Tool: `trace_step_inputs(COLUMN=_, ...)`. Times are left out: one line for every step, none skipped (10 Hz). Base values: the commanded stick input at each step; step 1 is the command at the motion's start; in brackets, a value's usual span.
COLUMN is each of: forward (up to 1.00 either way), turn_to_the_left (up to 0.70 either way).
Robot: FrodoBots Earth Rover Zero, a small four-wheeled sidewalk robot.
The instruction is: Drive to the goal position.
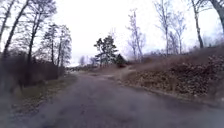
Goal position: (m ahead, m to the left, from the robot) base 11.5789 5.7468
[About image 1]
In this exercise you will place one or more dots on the dark evergreen bush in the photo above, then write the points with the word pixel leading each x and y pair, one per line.
pixel 120 61

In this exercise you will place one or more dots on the pine tree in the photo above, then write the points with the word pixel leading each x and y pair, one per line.
pixel 106 50

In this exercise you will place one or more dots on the grey asphalt path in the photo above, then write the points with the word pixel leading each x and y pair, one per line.
pixel 100 106

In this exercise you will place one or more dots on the brown leaf-covered slope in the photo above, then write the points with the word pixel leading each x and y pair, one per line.
pixel 180 75

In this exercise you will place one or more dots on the row of bare birch trees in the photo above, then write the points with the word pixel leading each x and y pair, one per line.
pixel 173 30

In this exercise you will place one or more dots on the grass verge with leaves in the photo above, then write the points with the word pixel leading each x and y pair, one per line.
pixel 40 91

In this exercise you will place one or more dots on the dark hedge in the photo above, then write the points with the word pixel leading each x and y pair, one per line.
pixel 30 71

